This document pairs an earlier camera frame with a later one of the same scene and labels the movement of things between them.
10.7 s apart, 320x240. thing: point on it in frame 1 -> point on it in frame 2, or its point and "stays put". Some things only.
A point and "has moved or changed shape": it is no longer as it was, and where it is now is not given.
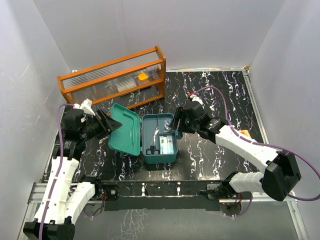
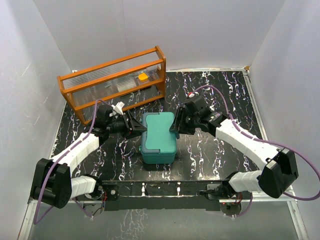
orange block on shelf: [143, 77] stays put
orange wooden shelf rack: [127, 82] stays put
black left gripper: [110, 124] -> [135, 128]
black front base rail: [154, 196] stays put
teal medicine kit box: [152, 135] has moved or changed shape
